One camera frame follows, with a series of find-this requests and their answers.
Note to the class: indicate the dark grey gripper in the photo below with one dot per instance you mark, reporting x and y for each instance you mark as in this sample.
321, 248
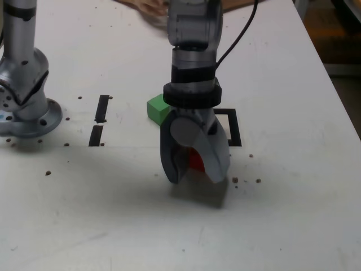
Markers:
203, 114

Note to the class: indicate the red cube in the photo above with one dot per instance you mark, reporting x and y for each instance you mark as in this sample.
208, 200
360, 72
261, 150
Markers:
196, 162

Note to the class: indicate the green cube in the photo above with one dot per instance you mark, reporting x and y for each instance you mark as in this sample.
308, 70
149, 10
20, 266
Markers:
156, 108

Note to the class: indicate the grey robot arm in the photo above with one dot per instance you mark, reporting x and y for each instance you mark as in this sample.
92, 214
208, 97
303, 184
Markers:
191, 28

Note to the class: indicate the black tape square outline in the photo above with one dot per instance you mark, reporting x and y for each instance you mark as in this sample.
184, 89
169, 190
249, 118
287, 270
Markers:
235, 130

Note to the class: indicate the person's hand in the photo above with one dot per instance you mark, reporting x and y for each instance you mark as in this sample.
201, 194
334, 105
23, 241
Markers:
153, 8

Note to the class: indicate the black tape strip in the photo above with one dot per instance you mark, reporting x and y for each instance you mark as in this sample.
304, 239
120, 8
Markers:
102, 107

